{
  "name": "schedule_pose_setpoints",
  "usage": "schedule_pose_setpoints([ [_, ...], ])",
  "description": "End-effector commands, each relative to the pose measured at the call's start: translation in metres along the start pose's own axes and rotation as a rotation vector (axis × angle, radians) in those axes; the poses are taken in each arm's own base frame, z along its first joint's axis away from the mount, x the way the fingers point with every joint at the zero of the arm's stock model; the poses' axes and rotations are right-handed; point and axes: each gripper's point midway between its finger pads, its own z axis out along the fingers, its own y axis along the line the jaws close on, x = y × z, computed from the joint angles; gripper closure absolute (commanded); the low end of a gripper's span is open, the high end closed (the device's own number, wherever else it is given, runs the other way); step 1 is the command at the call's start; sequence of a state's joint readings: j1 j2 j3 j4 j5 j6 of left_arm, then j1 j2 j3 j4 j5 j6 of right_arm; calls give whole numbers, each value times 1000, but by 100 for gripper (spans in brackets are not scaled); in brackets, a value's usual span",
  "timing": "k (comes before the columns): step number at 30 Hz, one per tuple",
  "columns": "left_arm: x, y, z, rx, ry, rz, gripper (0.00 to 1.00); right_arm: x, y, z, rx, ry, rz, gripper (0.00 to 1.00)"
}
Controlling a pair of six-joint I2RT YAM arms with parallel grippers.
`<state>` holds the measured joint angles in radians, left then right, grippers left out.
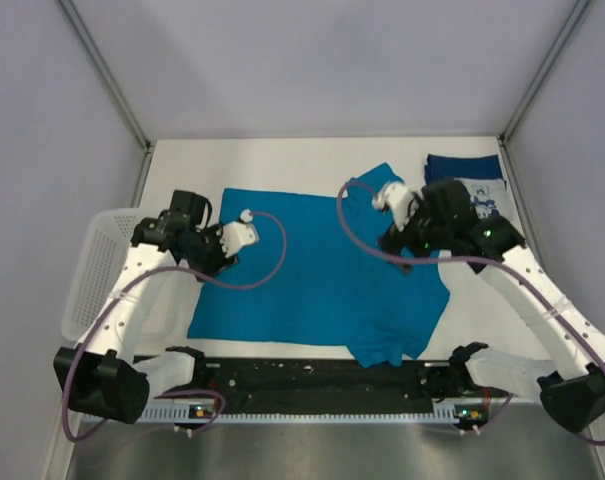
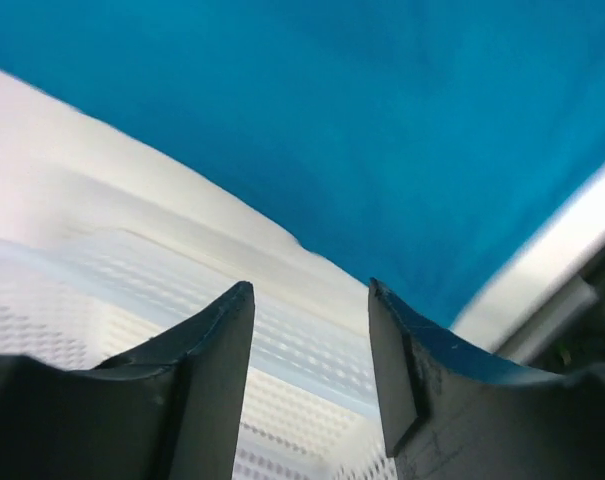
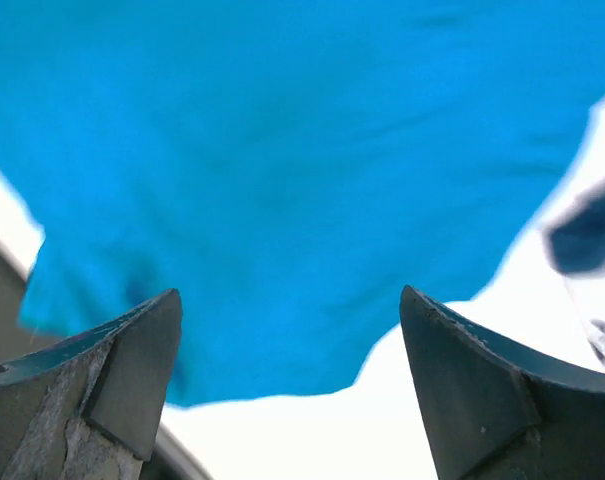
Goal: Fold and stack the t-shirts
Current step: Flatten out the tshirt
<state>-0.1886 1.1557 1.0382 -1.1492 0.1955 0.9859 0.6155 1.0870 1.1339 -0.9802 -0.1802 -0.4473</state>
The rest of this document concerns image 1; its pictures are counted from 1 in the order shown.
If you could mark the white perforated plastic basket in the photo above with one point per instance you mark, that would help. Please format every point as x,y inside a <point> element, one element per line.
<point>100,262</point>

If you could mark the folded navy cartoon print shirt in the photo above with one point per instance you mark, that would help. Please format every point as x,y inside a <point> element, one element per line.
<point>481,176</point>

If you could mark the aluminium frame front rail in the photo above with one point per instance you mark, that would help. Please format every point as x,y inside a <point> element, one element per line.
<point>101,384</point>

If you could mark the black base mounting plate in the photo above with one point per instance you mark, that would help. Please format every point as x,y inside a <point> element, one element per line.
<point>334,381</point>

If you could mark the aluminium frame post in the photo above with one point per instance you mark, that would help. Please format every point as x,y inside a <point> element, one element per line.
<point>104,73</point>
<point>569,29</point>

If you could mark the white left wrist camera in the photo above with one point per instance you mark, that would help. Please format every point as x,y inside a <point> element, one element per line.
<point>239,234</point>

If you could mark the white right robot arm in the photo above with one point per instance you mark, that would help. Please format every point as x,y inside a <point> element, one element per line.
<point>570,384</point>

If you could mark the aluminium frame left post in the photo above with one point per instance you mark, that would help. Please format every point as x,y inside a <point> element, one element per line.
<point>104,73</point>

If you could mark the aluminium frame right post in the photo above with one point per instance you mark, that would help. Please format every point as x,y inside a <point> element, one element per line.
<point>569,29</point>

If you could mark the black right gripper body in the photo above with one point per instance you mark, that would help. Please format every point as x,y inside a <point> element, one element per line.
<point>419,237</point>

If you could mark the teal blue t shirt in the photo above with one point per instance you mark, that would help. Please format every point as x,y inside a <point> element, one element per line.
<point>327,291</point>

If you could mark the grey slotted cable duct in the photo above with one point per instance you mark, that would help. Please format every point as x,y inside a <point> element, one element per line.
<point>376,412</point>

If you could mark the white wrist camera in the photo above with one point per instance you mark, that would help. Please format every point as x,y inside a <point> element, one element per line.
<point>396,198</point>
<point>239,234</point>

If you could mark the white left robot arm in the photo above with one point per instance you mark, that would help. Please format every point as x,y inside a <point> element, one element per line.
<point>118,328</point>

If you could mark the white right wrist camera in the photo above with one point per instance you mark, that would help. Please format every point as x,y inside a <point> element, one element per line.
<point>396,198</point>

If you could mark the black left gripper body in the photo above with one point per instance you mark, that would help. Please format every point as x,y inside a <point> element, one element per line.
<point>207,256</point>

